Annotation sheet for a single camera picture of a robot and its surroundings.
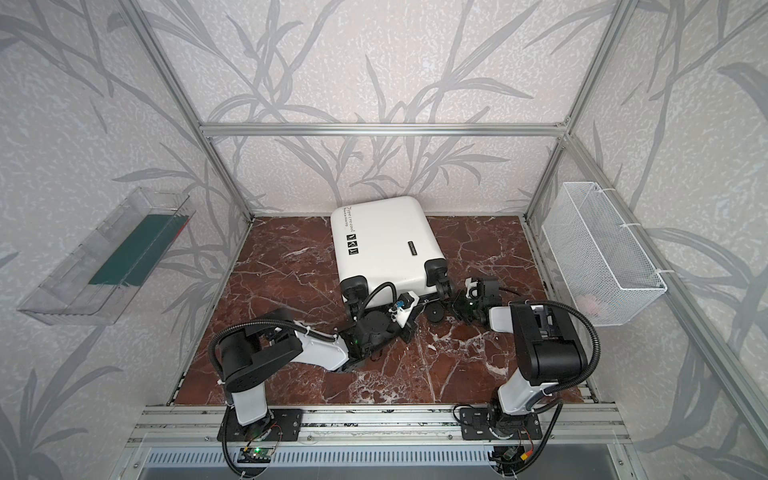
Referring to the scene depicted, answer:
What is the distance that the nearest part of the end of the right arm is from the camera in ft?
2.42

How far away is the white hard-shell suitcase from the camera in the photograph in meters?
0.80

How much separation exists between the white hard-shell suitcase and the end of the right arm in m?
0.08
